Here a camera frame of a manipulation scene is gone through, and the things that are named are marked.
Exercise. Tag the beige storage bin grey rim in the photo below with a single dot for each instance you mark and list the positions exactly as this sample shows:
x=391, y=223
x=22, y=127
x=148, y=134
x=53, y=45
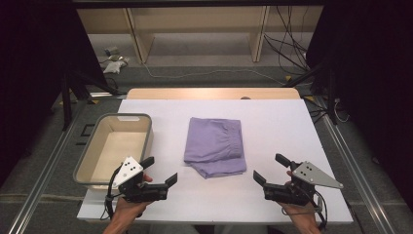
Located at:
x=113, y=149

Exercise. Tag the light wooden shelf unit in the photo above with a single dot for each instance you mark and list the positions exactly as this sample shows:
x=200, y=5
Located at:
x=195, y=22

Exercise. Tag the white cloth bag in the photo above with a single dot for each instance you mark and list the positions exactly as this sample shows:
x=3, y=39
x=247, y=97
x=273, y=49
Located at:
x=114, y=66

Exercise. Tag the black curtain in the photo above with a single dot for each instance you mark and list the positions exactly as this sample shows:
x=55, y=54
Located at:
x=35, y=81
x=373, y=81

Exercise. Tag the person's right hand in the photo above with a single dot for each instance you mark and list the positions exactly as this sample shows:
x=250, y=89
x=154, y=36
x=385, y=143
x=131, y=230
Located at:
x=300, y=213

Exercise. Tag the folded purple pants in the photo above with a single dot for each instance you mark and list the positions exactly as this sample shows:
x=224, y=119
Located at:
x=214, y=146

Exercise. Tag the black tripod stand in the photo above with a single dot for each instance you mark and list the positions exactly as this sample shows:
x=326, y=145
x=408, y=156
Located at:
x=324, y=81
x=76, y=87

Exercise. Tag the person's left hand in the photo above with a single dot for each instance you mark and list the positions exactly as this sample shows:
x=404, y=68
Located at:
x=130, y=209

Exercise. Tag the white table cover sheet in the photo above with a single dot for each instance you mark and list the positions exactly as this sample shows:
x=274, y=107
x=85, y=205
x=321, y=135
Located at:
x=276, y=136

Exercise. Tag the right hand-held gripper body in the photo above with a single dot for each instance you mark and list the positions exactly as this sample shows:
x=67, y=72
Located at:
x=302, y=185

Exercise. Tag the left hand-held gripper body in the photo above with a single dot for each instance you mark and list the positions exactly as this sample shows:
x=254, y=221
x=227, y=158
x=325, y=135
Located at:
x=131, y=170

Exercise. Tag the black floor socket frame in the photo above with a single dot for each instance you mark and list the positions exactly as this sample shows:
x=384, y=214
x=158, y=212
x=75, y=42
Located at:
x=87, y=130

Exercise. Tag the aluminium floor rail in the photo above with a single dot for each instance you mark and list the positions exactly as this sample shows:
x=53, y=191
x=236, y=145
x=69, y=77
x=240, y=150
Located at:
x=360, y=175
x=42, y=182

